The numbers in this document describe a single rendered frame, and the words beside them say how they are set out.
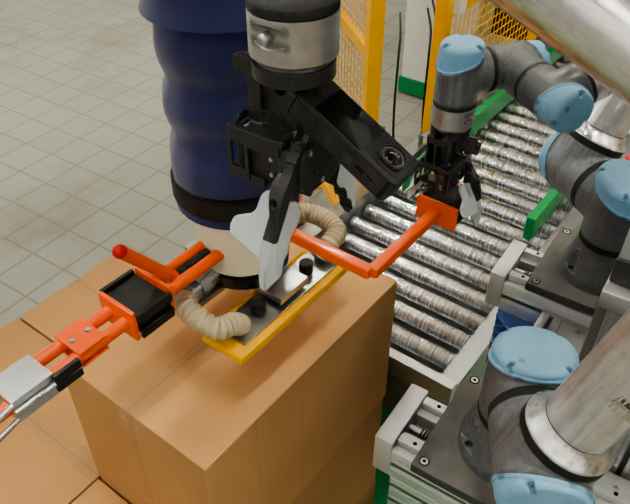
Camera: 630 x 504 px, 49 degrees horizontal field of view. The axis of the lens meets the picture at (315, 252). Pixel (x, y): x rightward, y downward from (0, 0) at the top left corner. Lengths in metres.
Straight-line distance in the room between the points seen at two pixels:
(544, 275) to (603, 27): 0.84
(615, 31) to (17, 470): 1.55
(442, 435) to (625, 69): 0.66
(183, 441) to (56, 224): 2.30
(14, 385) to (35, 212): 2.53
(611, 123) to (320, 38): 0.95
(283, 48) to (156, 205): 2.91
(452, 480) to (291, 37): 0.75
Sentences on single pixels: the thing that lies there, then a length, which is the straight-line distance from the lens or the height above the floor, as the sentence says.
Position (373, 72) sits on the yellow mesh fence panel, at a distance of 2.39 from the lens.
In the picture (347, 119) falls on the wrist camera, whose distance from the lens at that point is 0.58.
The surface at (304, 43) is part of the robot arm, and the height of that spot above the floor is 1.75.
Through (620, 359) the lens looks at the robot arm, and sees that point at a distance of 0.78.
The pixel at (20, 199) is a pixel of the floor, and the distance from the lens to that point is 3.68.
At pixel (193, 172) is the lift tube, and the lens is 1.11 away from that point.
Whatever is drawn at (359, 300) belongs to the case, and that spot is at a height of 0.94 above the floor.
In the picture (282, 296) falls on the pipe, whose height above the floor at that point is 1.10.
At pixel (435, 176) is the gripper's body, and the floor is 1.27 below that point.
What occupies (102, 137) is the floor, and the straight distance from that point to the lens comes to 4.06.
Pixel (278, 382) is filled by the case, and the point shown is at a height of 0.94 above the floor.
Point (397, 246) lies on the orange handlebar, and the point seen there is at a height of 1.19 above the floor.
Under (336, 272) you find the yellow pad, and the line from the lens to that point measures 1.34.
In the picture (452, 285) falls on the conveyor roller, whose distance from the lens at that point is 2.13.
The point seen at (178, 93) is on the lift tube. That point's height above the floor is 1.49.
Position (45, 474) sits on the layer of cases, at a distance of 1.79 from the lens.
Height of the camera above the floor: 1.96
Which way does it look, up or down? 40 degrees down
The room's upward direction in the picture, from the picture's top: straight up
